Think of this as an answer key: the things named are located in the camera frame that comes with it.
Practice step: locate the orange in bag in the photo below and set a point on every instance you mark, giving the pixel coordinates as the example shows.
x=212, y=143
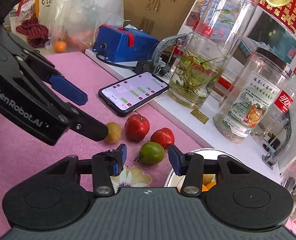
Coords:
x=60, y=47

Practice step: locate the gold foil card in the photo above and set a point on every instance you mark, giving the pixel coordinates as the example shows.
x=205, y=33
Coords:
x=200, y=116

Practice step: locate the blue power supply box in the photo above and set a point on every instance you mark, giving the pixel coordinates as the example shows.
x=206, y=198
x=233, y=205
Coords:
x=120, y=44

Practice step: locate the tall glass plant vase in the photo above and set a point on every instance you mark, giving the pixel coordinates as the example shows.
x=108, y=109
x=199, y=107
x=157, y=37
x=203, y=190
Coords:
x=221, y=26

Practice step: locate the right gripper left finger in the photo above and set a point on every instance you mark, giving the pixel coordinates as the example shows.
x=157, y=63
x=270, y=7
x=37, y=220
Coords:
x=62, y=193

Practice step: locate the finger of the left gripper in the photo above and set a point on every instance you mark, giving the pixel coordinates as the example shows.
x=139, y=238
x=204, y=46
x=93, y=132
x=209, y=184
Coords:
x=46, y=71
x=27, y=102

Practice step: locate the red apple left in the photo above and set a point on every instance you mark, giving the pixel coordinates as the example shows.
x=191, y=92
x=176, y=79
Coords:
x=136, y=127

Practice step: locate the clear jar with label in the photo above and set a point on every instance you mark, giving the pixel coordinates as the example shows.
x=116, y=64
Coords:
x=258, y=86

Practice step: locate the grey bracket right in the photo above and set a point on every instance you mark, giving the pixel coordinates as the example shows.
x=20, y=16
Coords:
x=278, y=142

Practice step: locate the grey bracket left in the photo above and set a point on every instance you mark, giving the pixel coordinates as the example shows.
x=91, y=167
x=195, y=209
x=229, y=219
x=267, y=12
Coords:
x=155, y=64

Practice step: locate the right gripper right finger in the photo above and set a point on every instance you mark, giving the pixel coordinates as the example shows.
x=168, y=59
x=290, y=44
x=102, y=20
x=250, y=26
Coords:
x=244, y=199

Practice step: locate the cola bottle red cap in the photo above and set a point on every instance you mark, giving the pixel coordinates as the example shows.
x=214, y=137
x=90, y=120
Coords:
x=276, y=110

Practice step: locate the grey bracket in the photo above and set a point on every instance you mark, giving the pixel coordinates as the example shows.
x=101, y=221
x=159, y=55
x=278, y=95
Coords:
x=155, y=64
x=278, y=142

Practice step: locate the white oval plate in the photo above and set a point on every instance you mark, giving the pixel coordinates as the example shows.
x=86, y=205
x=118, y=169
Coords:
x=188, y=168

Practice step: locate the red apple right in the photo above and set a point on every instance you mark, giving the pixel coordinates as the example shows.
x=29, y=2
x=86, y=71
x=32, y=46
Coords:
x=164, y=137

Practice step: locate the small green lime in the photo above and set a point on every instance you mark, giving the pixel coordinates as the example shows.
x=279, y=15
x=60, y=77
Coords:
x=150, y=153

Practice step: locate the red apple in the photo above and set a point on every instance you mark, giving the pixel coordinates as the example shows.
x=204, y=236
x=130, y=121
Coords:
x=164, y=137
x=136, y=127

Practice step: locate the clear plastic bag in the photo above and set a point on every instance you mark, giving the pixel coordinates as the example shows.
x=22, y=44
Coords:
x=76, y=22

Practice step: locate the pink foam table mat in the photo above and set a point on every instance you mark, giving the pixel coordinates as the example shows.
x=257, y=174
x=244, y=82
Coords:
x=23, y=155

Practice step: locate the black smartphone lit screen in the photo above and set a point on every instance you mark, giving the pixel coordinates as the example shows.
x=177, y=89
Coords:
x=127, y=95

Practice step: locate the red knitted cloth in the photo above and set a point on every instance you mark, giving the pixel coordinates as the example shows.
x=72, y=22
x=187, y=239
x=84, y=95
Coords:
x=37, y=34

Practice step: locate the clear bottle red cap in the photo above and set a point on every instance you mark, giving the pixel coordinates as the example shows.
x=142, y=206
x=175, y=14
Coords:
x=200, y=49

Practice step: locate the cardboard box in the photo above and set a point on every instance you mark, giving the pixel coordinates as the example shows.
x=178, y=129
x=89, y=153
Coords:
x=158, y=18

